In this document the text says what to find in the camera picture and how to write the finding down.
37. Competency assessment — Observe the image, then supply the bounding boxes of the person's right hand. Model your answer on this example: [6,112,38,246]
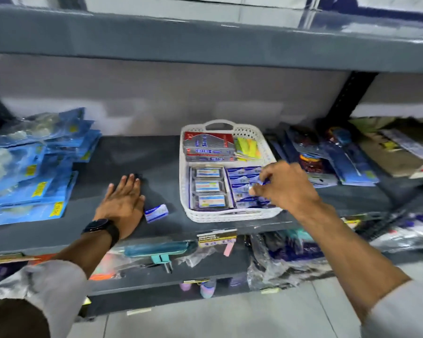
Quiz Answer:
[248,161,322,223]

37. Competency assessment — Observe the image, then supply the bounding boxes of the person's left hand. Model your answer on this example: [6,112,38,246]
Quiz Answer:
[93,174,146,240]

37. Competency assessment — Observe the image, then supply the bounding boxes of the person's right forearm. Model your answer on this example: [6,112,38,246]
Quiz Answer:
[296,202,412,322]

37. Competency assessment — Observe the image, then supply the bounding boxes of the person's left forearm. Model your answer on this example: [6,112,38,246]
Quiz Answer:
[52,227,114,279]

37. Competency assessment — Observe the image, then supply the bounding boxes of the pile of small blue boxes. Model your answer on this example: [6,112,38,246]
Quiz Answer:
[226,166,276,209]

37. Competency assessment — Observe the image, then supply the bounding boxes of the grey metal shelf rack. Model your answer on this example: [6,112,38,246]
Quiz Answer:
[0,3,423,324]

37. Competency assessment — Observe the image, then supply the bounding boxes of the yellow green sticky note packet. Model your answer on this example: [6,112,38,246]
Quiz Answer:
[234,137,262,161]

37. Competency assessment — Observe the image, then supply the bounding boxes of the black wrist watch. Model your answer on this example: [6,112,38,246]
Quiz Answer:
[81,218,121,249]

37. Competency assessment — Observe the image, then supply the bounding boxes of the teal roller in plastic bag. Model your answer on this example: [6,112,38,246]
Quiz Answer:
[121,241,199,274]

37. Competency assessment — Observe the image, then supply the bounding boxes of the dark red blister packet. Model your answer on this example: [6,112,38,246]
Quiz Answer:
[286,125,340,188]

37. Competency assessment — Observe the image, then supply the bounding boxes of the white plastic basket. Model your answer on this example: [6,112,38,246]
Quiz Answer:
[179,119,283,223]

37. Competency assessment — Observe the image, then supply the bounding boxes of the dark box with white label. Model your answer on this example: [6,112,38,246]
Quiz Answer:
[191,179,227,194]
[191,166,225,180]
[190,193,231,211]

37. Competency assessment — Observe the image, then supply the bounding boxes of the red grey stapler carton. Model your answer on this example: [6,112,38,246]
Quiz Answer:
[183,131,237,162]

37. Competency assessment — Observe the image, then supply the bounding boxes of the yellow black price label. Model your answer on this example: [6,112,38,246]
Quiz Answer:
[197,229,238,248]

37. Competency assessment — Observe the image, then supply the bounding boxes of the clear bag of purple packets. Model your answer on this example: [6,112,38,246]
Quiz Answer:
[247,229,333,291]

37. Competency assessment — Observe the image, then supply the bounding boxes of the stack of blue packets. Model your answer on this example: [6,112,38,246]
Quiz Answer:
[0,108,103,228]

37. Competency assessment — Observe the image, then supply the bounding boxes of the blue blister packet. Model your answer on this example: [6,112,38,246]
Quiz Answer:
[321,127,380,187]

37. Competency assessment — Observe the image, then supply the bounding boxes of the pink small bottle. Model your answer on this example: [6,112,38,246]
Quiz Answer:
[200,279,217,300]

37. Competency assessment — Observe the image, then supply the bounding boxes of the grey long-sleeved shirt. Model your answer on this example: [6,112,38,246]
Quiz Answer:
[0,260,423,338]

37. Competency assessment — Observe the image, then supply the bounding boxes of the black shelf upright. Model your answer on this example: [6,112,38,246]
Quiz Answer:
[325,71,378,128]

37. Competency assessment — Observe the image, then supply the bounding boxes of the brown cardboard box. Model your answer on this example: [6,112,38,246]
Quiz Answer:
[349,117,423,179]

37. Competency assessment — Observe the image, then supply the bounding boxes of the silver purple packets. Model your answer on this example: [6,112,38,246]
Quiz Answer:
[354,206,423,255]

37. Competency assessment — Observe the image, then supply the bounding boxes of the white ruler packet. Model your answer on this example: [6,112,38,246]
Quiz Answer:
[379,129,423,160]

